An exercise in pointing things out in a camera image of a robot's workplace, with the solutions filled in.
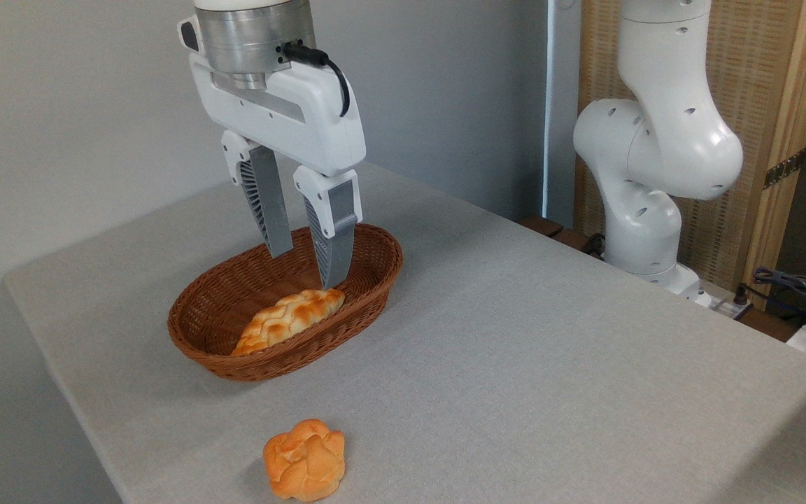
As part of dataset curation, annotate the wooden woven folding screen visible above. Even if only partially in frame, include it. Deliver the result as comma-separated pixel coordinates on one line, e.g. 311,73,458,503
574,0,806,309

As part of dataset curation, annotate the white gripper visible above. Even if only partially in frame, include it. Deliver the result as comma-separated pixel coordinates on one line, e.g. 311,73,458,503
178,17,367,290

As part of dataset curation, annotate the white vertical wall trim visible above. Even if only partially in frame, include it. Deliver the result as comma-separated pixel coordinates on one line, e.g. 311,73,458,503
542,0,559,218

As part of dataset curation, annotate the metal screen hinge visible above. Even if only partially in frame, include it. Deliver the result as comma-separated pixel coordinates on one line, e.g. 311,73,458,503
763,148,806,190

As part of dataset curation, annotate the brown wicker oval basket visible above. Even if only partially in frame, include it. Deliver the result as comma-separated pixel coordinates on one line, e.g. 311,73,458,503
167,224,404,382

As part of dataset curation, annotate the bundle of dark cables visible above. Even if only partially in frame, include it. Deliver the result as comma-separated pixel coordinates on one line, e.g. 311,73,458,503
735,266,806,330

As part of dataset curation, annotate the round orange bread roll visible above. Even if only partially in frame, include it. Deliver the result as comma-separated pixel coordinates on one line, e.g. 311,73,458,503
263,419,346,502

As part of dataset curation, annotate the long braided bread loaf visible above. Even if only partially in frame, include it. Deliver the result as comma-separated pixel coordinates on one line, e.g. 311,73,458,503
232,288,346,356

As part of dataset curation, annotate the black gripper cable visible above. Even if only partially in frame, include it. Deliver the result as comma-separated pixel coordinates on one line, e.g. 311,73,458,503
283,42,351,118

